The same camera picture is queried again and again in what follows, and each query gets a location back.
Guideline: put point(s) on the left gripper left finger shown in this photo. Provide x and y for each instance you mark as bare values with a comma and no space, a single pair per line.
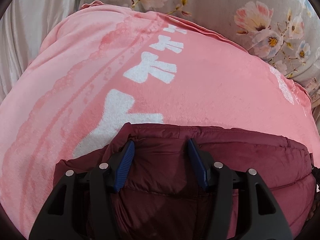
80,205

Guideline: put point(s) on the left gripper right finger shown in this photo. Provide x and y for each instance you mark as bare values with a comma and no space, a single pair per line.
259,214

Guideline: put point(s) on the maroon puffer jacket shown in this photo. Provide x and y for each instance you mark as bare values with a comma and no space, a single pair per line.
156,181

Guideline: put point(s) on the pink fleece blanket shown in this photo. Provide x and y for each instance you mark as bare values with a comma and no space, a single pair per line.
107,74

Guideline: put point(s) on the grey floral curtain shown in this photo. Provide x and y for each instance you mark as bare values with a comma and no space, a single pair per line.
284,33

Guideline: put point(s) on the white satin curtain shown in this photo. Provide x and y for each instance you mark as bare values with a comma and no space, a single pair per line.
24,26

